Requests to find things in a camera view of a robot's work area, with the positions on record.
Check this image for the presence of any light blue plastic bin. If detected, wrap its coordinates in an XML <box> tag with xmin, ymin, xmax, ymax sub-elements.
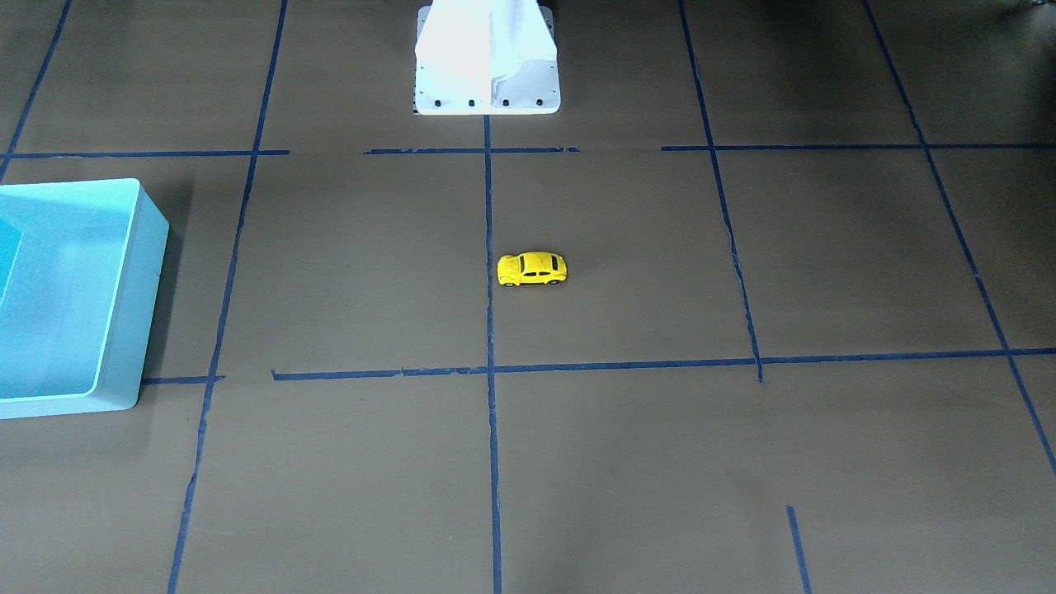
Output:
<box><xmin>1</xmin><ymin>179</ymin><xmax>169</xmax><ymax>420</ymax></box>

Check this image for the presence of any yellow beetle toy car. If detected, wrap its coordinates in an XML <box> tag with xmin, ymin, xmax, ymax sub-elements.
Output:
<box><xmin>497</xmin><ymin>250</ymin><xmax>568</xmax><ymax>287</ymax></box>

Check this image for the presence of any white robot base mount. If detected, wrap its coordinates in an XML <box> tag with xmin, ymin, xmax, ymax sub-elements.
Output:
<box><xmin>412</xmin><ymin>1</ymin><xmax>562</xmax><ymax>116</ymax></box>

